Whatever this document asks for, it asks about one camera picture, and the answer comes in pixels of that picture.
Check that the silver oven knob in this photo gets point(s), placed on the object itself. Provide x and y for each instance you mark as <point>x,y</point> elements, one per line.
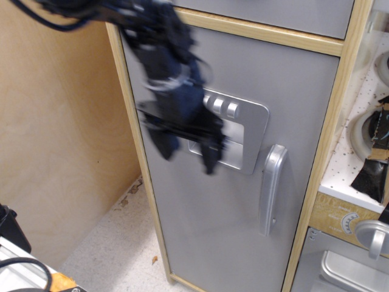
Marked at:
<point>373,235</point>

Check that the aluminium extrusion rail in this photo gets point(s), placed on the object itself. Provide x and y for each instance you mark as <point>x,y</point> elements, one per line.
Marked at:
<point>20,271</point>

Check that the silver toy fridge door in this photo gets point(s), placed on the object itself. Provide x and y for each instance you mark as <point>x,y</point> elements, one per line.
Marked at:
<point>210,223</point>

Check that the white speckled stove counter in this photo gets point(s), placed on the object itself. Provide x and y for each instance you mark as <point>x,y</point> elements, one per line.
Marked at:
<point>352,148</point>

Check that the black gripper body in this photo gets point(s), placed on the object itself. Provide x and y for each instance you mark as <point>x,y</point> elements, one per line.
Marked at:
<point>181,108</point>

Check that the silver freezer door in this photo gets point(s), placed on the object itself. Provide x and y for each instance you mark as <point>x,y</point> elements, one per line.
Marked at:
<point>322,17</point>

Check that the orange tape piece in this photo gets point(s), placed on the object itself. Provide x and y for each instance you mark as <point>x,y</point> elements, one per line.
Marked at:
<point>60,282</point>

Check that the wooden toy kitchen cabinet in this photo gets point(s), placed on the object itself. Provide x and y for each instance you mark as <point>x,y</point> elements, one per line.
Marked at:
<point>244,121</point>

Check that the black torn burner sticker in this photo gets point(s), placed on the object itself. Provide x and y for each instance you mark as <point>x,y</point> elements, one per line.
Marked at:
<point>372,170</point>

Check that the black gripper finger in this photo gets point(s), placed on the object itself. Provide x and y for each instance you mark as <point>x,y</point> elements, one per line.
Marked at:
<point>165,140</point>
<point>212,152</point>

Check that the silver oven door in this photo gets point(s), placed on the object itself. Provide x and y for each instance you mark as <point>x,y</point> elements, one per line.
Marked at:
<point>328,263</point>

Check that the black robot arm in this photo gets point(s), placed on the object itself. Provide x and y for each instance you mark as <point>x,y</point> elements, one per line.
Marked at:
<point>161,42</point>

